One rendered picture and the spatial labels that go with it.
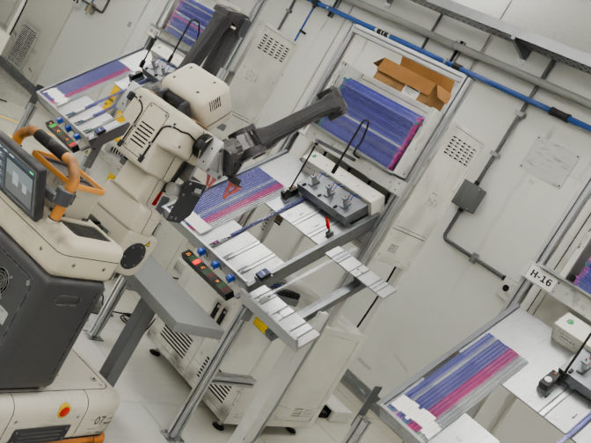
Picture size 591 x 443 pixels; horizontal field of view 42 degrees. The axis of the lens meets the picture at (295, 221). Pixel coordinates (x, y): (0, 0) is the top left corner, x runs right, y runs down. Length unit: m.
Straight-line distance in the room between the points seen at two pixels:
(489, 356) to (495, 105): 2.48
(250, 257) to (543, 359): 1.23
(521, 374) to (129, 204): 1.46
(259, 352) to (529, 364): 1.20
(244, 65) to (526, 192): 1.81
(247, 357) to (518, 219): 1.99
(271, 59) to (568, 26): 1.79
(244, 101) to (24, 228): 2.46
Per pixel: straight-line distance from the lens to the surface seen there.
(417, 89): 3.90
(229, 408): 3.55
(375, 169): 3.48
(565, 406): 2.78
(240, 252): 3.29
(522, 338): 2.95
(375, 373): 5.05
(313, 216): 3.45
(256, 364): 3.47
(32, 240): 2.36
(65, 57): 8.64
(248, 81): 4.58
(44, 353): 2.48
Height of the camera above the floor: 1.49
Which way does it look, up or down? 9 degrees down
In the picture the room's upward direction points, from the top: 30 degrees clockwise
